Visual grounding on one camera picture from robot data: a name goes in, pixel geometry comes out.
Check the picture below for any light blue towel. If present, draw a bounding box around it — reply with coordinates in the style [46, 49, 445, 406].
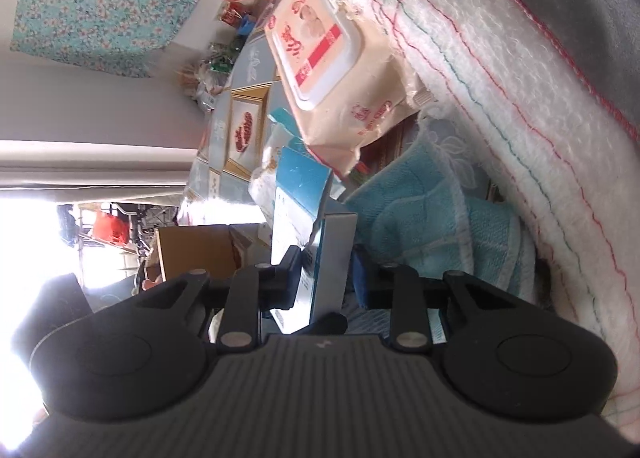
[345, 138, 536, 299]

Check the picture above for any white and blue box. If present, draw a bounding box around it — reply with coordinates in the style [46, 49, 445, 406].
[270, 145, 358, 336]

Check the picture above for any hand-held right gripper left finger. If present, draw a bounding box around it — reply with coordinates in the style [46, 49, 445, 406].
[132, 245, 303, 356]

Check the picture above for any red hanging bag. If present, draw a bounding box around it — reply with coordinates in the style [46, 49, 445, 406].
[92, 210, 128, 245]

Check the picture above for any red snack packet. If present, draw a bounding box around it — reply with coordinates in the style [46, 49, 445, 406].
[217, 0, 251, 29]

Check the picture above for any white stitched blanket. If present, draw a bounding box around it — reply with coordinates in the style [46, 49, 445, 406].
[280, 0, 640, 434]

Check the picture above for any grey blanket yellow print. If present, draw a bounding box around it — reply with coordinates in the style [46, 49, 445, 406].
[480, 0, 640, 144]

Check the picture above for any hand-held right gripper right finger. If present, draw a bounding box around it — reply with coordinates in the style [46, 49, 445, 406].
[352, 247, 501, 353]

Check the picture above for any clear bag of snacks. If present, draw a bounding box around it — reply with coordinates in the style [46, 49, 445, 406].
[177, 40, 241, 111]

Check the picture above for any pink wet wipes pack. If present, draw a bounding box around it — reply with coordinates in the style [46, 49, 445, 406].
[265, 0, 433, 179]

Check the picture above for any brown cardboard box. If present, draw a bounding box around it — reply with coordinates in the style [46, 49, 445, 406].
[152, 223, 273, 289]

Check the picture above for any fruit print tablecloth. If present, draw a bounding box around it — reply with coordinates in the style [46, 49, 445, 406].
[180, 0, 491, 339]

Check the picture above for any white teal paper packet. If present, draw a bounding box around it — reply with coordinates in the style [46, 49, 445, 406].
[248, 108, 306, 224]

